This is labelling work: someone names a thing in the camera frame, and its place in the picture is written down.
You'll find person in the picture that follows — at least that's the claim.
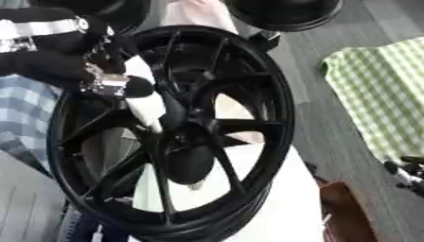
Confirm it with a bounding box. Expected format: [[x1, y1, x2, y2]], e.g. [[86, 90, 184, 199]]
[[159, 0, 240, 34]]

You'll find black spoked wheel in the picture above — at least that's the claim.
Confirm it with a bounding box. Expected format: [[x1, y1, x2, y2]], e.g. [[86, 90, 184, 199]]
[[46, 25, 297, 242]]

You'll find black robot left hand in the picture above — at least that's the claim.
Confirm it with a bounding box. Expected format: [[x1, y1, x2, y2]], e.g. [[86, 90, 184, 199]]
[[0, 16, 156, 99]]

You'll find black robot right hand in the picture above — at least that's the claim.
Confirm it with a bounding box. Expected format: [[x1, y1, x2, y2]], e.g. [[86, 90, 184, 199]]
[[382, 155, 424, 199]]

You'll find brown box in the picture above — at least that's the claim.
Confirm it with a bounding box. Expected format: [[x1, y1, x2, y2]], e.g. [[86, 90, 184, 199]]
[[318, 181, 381, 242]]

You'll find black wheel stand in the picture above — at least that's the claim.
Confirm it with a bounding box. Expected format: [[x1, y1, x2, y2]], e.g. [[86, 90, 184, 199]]
[[246, 30, 282, 53]]

